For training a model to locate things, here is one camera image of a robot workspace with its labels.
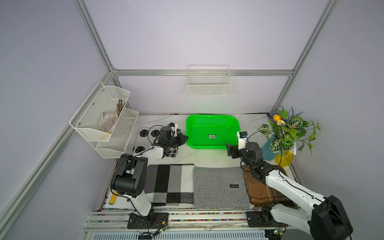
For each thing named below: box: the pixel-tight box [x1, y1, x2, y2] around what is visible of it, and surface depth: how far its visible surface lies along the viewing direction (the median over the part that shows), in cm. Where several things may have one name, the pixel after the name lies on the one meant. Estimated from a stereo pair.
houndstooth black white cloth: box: [166, 147, 178, 158], surface depth 97 cm
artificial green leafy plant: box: [246, 105, 322, 167], surface depth 71 cm
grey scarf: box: [193, 166, 250, 209], surface depth 82 cm
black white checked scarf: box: [144, 164, 194, 207], surface depth 85 cm
